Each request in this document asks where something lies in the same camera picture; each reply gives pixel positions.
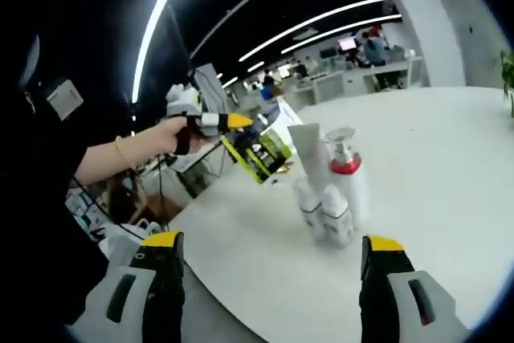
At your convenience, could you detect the potted green plant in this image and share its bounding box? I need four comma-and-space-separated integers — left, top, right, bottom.
500, 49, 514, 117

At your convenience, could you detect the white mesh office chair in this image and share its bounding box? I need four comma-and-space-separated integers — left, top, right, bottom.
100, 220, 165, 267

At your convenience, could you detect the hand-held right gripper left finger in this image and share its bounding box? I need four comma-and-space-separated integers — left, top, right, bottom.
75, 230, 186, 343

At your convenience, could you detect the person's left hand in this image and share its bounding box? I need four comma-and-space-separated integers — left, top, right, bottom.
156, 117, 206, 155

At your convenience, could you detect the ceiling air conditioner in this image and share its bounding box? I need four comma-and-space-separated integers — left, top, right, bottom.
45, 79, 84, 122

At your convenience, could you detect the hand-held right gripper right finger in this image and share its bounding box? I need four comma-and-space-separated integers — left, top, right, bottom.
359, 234, 469, 343

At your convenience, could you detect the white skincare pump bottle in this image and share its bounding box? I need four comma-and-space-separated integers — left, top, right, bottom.
323, 128, 371, 223

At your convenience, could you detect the white skincare tube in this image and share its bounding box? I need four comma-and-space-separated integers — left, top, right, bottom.
287, 122, 335, 203

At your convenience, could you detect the beaded bracelet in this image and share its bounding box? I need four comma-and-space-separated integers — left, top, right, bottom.
113, 136, 137, 170

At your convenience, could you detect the person's black clothing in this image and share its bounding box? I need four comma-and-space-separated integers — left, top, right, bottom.
0, 37, 109, 325

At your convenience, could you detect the green black skincare packet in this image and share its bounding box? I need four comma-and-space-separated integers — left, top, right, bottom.
221, 125, 294, 186

